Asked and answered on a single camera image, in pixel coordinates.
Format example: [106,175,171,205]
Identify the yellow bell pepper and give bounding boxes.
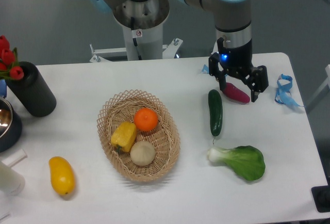
[110,121,137,152]

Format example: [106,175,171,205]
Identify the red tulip flowers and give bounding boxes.
[1,35,24,81]

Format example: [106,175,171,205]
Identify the dark metal bowl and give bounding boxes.
[1,97,23,152]

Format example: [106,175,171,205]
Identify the yellow mango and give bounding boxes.
[48,156,76,196]

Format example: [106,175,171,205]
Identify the beige steamed bun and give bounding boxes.
[130,141,156,166]

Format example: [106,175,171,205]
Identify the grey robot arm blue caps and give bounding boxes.
[90,0,269,102]

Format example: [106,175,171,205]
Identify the black cylindrical vase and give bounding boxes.
[6,61,57,117]

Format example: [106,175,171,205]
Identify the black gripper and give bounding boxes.
[208,33,269,102]

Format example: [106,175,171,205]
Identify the magenta sweet potato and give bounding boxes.
[222,83,250,104]

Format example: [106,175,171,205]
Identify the woven wicker basket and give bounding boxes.
[97,90,180,182]

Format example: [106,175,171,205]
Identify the green bok choy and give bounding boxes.
[207,146,266,181]

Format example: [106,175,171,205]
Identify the white flat stick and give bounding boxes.
[1,149,27,167]

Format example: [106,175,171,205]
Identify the black device at table edge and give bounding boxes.
[311,185,329,213]

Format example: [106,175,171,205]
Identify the blue ribbon strap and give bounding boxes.
[274,73,305,107]

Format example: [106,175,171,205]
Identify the green cucumber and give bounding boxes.
[208,89,223,137]

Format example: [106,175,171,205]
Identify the orange fruit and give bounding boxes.
[134,108,158,132]

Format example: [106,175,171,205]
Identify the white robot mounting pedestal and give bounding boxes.
[90,0,183,62]

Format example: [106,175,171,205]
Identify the white cylinder bottle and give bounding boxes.
[0,162,25,196]

